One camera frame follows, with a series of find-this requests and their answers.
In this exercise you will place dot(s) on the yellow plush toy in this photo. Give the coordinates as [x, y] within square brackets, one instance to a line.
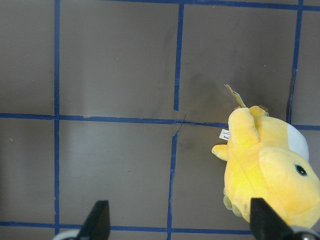
[268, 158]

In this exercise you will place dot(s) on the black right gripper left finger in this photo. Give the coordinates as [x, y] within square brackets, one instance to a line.
[95, 227]

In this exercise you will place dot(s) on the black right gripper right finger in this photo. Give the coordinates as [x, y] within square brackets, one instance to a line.
[266, 224]

